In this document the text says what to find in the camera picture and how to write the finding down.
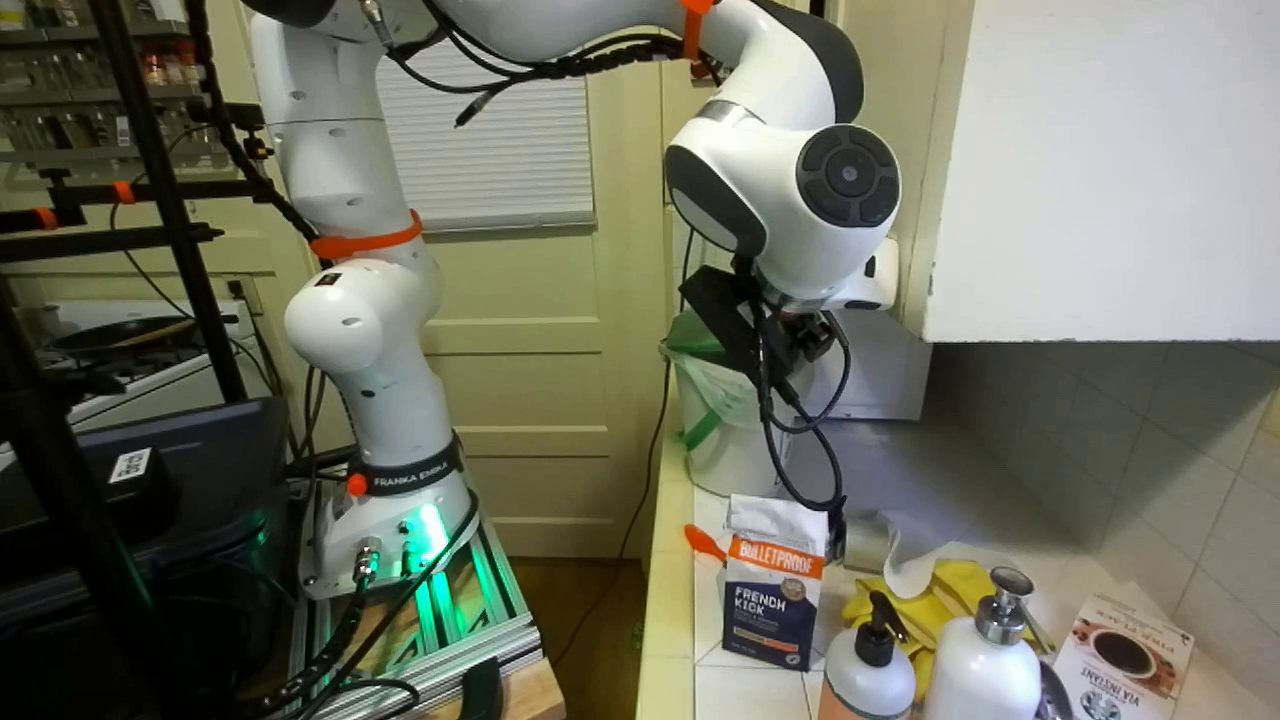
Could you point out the white spray bottle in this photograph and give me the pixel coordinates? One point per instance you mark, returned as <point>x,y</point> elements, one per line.
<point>864,672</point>

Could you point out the black metal rack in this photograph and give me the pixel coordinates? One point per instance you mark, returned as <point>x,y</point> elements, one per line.
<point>215,320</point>

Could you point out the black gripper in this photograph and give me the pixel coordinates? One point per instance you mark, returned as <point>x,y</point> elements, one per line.
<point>803,344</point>

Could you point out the white trash can body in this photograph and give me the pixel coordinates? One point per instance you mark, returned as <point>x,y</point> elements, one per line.
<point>725,464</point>

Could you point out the white coffee picture box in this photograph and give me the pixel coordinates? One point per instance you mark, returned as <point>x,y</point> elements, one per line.
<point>1125,654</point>

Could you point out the translucent trash bag liner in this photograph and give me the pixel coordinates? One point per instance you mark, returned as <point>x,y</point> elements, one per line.
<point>712,403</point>

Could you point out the white window blind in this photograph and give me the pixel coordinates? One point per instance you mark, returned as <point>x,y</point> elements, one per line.
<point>521,161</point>

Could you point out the white pump soap bottle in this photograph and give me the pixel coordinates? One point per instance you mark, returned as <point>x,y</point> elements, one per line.
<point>986,666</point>

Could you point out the blue orange coffee bag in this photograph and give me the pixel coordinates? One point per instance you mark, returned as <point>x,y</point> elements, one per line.
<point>773,606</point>

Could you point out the dark blue whale tail holder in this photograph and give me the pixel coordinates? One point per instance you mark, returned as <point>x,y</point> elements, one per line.
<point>838,524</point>

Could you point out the cream panelled door with frame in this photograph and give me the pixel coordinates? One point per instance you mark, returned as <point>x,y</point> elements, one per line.
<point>560,374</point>

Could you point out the cream wall cabinet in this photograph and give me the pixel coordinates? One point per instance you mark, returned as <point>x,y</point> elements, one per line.
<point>1106,161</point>

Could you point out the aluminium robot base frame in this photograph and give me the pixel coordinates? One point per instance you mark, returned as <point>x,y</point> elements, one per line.
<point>446,614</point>

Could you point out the white curved dish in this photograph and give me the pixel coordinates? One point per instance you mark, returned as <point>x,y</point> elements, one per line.
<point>905,571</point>

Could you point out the wooden base block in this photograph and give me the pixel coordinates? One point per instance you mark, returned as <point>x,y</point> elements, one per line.
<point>532,694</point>

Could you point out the dark monitor with QR label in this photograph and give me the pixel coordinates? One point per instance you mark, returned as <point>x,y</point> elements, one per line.
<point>215,481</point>

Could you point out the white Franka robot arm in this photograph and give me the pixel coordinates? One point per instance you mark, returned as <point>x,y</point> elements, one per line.
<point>372,344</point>

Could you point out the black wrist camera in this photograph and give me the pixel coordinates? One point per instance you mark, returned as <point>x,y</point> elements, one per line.
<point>722,314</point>

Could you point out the orange spatula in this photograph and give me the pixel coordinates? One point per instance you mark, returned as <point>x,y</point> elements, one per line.
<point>706,545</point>

